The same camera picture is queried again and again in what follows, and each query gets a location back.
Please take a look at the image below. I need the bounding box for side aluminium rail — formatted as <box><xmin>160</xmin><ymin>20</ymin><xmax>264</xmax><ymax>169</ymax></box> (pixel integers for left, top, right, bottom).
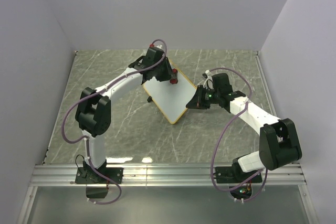
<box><xmin>253</xmin><ymin>51</ymin><xmax>277</xmax><ymax>116</ymax></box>

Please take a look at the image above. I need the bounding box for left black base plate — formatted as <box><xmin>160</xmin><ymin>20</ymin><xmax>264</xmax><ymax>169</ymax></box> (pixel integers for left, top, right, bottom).
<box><xmin>75</xmin><ymin>166</ymin><xmax>123</xmax><ymax>185</ymax></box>

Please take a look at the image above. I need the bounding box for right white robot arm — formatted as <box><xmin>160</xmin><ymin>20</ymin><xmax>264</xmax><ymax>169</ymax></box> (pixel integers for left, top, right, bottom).
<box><xmin>186</xmin><ymin>73</ymin><xmax>302</xmax><ymax>182</ymax></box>

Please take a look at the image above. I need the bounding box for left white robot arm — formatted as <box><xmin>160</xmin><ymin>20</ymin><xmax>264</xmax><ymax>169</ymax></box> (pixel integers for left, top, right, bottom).
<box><xmin>75</xmin><ymin>44</ymin><xmax>176</xmax><ymax>183</ymax></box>

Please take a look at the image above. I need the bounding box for yellow framed whiteboard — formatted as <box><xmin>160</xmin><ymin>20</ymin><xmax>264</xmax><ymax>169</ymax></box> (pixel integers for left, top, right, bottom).
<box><xmin>143</xmin><ymin>61</ymin><xmax>196</xmax><ymax>124</ymax></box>

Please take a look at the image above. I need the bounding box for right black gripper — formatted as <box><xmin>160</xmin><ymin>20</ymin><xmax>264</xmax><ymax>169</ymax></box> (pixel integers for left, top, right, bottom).
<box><xmin>186</xmin><ymin>86</ymin><xmax>220</xmax><ymax>110</ymax></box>

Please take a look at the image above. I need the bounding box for red whiteboard eraser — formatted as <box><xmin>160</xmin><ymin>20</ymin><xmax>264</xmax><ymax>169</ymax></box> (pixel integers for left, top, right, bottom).
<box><xmin>170</xmin><ymin>68</ymin><xmax>178</xmax><ymax>84</ymax></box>

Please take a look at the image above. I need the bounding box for aluminium mounting rail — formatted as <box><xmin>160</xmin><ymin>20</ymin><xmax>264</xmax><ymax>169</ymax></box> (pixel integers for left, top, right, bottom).
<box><xmin>29</xmin><ymin>163</ymin><xmax>307</xmax><ymax>187</ymax></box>

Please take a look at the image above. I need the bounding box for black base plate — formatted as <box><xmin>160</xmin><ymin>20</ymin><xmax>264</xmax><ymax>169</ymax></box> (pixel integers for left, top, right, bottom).
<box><xmin>75</xmin><ymin>166</ymin><xmax>123</xmax><ymax>185</ymax></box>
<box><xmin>214</xmin><ymin>166</ymin><xmax>257</xmax><ymax>184</ymax></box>

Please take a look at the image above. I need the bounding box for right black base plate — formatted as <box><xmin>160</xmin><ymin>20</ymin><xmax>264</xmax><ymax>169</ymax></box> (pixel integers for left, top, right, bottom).
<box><xmin>214</xmin><ymin>166</ymin><xmax>257</xmax><ymax>184</ymax></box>

